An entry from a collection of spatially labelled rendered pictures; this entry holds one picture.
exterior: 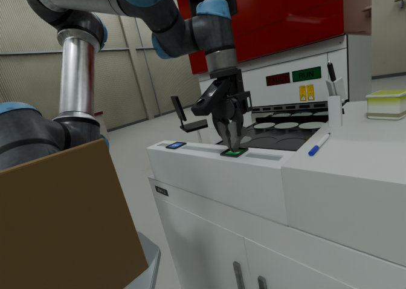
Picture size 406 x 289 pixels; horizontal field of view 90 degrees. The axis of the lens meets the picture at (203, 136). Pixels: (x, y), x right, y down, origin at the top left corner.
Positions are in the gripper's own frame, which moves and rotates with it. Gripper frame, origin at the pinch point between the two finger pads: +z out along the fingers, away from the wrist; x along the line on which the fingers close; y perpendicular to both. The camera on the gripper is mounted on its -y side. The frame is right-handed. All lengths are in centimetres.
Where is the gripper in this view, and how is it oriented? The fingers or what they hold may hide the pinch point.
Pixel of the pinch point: (231, 149)
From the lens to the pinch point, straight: 54.8
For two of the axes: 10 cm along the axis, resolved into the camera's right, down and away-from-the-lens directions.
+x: -7.0, -0.4, 7.1
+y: 6.8, -3.2, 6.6
